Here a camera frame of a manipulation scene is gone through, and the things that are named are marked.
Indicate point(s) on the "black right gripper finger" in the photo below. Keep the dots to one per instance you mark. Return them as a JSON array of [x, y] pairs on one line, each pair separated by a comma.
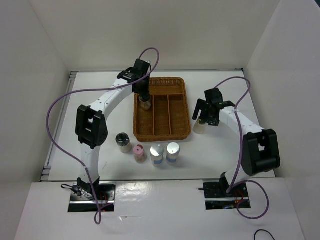
[[201, 106], [212, 121]]

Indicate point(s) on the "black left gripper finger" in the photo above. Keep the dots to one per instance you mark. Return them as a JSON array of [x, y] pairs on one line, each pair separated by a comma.
[[146, 84], [139, 88]]

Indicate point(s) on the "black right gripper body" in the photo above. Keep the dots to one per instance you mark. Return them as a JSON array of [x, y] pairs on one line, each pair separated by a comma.
[[205, 114]]

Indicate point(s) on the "black-capped brown spice bottle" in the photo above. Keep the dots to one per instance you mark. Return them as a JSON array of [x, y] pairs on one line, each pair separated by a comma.
[[145, 101]]

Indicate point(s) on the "green-capped white spice bottle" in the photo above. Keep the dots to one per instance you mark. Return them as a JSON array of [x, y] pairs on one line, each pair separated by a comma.
[[199, 127]]

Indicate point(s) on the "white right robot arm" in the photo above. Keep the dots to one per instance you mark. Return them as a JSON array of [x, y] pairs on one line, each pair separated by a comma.
[[258, 150]]

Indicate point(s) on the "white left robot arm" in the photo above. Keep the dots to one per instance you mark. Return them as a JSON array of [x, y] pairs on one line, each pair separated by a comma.
[[91, 120]]

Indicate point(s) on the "brown wicker cutlery tray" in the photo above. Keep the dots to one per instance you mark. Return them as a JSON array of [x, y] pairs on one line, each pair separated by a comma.
[[168, 118]]

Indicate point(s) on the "silver-capped blue shaker right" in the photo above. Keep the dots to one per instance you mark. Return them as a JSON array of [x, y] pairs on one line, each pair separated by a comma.
[[172, 153]]

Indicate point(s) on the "black-capped white spice bottle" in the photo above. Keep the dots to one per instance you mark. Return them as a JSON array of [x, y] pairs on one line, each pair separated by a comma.
[[123, 142]]

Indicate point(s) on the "silver-capped blue label shaker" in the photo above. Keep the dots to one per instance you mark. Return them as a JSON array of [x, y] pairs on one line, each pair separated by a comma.
[[157, 155]]

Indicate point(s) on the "pink-capped spice bottle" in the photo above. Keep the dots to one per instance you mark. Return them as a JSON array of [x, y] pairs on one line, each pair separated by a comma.
[[139, 154]]

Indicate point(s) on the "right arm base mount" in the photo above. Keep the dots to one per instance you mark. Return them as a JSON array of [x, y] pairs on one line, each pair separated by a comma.
[[217, 199]]

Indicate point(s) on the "aluminium table edge rail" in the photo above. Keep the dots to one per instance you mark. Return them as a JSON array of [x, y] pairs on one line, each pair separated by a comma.
[[62, 103]]

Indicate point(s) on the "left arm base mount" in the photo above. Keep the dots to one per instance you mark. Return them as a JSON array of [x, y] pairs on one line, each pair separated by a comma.
[[83, 202]]

